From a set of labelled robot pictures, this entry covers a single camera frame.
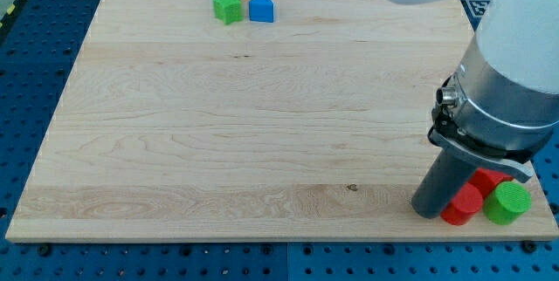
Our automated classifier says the fiducial marker tag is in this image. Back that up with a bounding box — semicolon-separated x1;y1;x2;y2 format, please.
460;0;491;30

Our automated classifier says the light wooden board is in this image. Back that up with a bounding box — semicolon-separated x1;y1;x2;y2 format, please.
6;0;558;243

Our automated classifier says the yellow black hazard tape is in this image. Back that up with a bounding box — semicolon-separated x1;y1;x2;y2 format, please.
1;0;29;32

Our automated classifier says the green cylinder block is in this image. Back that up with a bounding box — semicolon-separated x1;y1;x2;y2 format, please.
483;182;532;225

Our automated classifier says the blue triangle block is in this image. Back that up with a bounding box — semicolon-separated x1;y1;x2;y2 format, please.
249;0;275;23

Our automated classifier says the red block behind tool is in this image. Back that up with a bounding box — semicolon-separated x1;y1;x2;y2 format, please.
468;168;514;198

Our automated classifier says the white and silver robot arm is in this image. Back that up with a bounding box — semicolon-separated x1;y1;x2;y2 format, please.
389;0;558;185

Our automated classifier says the red cylinder block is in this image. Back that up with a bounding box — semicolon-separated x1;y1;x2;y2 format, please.
440;183;484;226

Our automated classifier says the green star block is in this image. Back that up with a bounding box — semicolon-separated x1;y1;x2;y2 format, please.
213;0;244;25

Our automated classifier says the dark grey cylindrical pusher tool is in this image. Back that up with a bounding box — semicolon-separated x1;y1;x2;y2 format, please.
411;150;476;219

